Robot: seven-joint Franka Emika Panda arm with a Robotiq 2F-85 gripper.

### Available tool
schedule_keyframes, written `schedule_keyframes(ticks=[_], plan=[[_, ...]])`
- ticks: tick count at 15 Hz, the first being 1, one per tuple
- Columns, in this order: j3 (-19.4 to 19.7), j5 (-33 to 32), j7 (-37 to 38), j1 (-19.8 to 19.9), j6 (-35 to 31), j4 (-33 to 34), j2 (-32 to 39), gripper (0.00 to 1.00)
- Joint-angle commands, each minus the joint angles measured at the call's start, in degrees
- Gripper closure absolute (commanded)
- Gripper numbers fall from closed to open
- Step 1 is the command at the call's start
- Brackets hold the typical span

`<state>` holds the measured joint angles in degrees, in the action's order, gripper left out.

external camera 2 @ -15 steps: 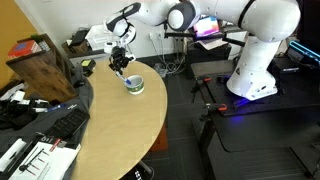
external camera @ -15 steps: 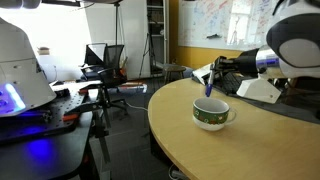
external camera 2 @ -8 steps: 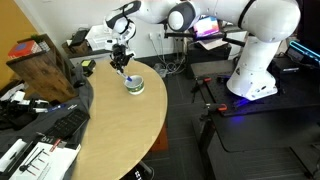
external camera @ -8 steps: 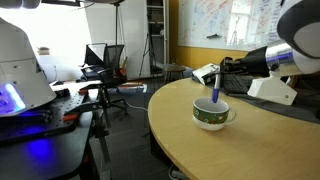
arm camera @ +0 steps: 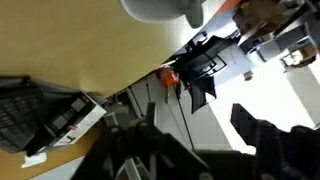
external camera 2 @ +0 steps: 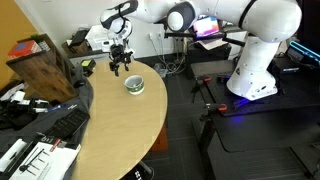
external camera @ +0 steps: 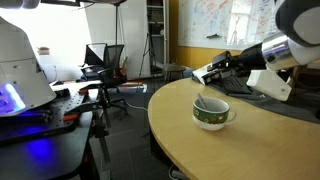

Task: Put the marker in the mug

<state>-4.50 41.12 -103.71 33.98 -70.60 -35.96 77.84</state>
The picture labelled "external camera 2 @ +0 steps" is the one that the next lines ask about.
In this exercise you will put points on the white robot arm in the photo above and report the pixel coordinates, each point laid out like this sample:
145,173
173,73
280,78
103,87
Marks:
260,60

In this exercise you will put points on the black printed card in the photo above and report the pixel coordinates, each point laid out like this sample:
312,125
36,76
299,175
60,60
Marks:
46,139

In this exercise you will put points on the black box device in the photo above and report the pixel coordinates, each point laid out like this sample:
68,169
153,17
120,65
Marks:
78,36

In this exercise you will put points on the dark wooden shelf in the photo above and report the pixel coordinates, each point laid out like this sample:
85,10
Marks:
43,76

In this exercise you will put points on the black computer mouse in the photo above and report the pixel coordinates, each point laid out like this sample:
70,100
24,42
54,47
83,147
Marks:
79,83

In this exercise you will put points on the white plastic basket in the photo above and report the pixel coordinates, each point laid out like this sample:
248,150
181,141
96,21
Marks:
98,38

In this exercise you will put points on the white marker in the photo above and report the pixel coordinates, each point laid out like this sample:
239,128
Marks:
40,101

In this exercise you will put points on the white flat box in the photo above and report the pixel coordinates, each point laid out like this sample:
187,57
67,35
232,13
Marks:
11,153

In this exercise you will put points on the blue pen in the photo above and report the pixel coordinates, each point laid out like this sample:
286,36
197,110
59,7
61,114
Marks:
56,107

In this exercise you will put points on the black table base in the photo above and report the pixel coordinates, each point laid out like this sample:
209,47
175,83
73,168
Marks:
140,173

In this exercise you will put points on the brown wooden crate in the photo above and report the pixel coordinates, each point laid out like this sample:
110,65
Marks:
78,49

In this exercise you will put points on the green white bowl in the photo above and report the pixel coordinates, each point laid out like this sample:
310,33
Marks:
135,87

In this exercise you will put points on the grey cloth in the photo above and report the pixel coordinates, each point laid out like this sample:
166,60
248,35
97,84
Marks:
80,100

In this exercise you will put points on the orange board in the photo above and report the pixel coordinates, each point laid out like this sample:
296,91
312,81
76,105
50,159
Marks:
162,141

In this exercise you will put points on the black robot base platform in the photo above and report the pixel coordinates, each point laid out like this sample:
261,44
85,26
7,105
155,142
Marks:
293,96

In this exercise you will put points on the black box yellow label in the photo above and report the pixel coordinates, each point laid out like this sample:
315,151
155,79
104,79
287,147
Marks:
88,63

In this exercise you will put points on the black keyboard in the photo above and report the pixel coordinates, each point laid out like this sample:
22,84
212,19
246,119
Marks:
68,123

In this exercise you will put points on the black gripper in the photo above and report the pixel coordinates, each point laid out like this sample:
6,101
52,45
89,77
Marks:
117,53

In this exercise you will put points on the red book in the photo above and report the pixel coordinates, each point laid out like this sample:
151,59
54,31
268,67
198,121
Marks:
23,49

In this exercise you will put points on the white grid cube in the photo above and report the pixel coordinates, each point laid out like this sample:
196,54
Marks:
44,46

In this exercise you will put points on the white printed manual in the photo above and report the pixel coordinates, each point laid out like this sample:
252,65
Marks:
50,160

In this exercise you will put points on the black gadget heap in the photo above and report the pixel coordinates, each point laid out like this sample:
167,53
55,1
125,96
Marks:
13,111

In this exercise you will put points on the black controller box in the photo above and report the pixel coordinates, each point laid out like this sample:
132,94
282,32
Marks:
286,68

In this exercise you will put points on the black device blue light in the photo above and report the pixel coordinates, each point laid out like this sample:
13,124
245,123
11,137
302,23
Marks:
300,53

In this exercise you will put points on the open laptop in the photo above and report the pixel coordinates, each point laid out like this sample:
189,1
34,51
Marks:
206,26

